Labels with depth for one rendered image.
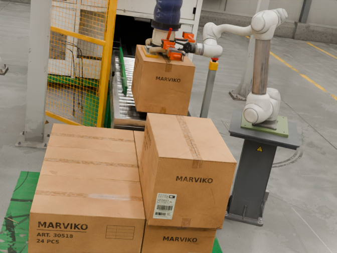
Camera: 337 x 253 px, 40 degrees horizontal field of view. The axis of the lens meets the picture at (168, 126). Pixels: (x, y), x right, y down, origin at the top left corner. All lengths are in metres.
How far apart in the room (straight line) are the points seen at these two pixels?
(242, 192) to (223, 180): 1.26
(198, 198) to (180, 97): 1.34
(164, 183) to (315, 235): 1.80
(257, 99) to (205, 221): 1.06
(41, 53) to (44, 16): 0.31
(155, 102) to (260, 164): 0.92
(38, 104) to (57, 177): 1.63
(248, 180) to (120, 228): 1.37
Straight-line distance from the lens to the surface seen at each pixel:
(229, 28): 3.50
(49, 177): 2.80
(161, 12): 3.65
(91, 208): 2.54
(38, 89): 4.29
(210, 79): 4.17
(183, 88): 3.57
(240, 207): 3.70
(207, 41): 3.56
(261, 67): 3.17
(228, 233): 3.54
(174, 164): 2.29
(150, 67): 3.48
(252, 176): 3.58
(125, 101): 4.16
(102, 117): 4.39
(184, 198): 2.40
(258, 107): 3.20
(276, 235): 3.68
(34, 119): 4.39
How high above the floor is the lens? 1.91
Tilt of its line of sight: 21 degrees down
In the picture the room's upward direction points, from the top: 9 degrees clockwise
